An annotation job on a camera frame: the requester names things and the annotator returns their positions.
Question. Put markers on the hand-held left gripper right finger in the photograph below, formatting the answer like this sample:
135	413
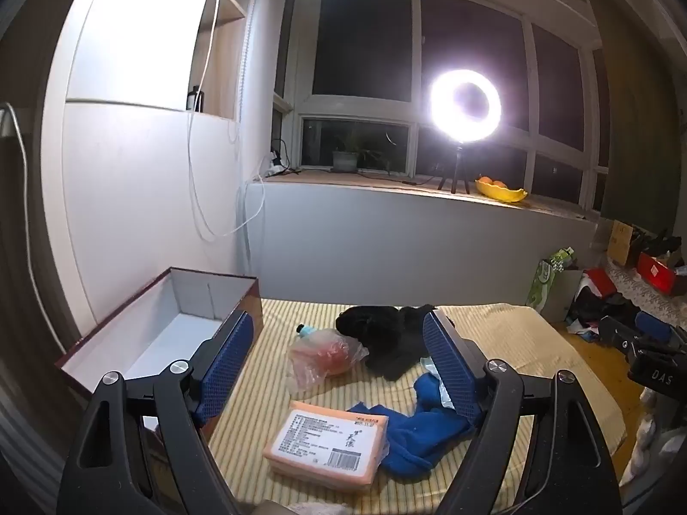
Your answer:
448	365

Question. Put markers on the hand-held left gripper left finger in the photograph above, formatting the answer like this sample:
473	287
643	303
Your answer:
231	365

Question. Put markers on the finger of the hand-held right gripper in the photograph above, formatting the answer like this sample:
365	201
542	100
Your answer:
622	332
657	378

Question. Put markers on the red cardboard box white inside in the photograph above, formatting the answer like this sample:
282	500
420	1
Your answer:
161	343

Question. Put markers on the blue cloth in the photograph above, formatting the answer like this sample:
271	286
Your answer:
418	440

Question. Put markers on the orange tissue packet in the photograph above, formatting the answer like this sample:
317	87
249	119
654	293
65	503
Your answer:
322	440

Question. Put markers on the pile of clothes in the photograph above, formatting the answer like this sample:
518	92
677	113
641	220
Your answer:
596	300

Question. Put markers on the small light blue bottle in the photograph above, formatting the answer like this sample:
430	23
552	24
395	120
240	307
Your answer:
307	330

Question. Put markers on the brown cardboard box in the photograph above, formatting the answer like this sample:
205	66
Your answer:
620	244

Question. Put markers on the clear plastic bag red contents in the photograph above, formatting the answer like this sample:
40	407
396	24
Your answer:
322	359

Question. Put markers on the green printed bag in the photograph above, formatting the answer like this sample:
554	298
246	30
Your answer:
539	284

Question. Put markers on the yellow fruit tray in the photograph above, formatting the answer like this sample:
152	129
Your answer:
502	193

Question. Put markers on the black tripod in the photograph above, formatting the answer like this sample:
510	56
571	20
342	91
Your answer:
457	166

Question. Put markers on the white power strip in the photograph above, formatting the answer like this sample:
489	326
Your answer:
275	166

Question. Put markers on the potted plant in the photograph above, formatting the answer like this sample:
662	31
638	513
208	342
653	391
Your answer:
345	161

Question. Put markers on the dark bottle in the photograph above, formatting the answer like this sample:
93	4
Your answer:
194	99

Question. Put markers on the window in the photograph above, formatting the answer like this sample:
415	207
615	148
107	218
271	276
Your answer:
365	37

